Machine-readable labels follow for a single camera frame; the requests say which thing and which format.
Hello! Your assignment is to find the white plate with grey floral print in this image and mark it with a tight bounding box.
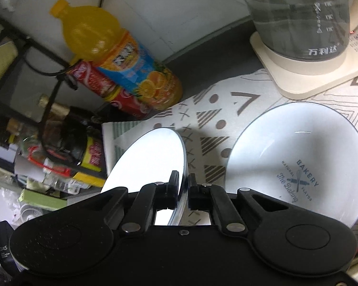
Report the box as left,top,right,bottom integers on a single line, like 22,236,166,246
101,128,186,227

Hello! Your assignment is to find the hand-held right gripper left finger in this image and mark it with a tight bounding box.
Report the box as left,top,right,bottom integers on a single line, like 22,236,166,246
86,171,179,234

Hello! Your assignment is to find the black metal shelf rack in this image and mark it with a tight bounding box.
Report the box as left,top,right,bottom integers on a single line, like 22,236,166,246
0,9,108,203

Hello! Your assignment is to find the dark sauce bottle red handle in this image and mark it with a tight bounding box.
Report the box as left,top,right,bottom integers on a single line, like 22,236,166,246
37,94,106,188

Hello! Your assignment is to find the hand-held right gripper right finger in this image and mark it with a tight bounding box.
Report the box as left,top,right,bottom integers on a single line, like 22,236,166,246
189,173,290,233

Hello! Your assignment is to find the white plate with blue print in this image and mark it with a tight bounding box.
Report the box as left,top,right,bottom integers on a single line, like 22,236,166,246
226,102,358,229

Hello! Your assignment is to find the patterned fringed table cloth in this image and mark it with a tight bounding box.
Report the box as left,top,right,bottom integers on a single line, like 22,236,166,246
107,68,358,233

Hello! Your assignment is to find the orange juice bottle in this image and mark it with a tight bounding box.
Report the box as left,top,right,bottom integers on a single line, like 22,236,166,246
49,0,183,112

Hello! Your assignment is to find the glass electric kettle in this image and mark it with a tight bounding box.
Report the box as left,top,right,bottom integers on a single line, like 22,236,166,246
236,0,358,61

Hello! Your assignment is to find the yellow green sponge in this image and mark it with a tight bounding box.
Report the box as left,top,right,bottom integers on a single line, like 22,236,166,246
0,43,18,94

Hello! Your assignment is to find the green patterned cloth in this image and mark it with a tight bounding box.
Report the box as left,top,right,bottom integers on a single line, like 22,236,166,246
101,122,156,185

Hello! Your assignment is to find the cream kettle base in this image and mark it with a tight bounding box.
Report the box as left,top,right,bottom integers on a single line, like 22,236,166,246
250,24,358,99

